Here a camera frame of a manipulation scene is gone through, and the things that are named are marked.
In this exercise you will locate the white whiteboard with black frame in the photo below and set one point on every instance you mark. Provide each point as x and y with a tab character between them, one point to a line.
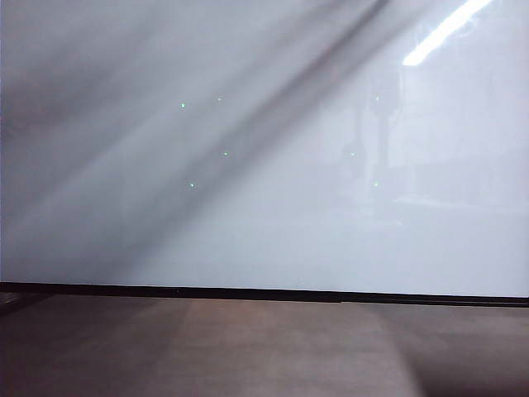
231	157

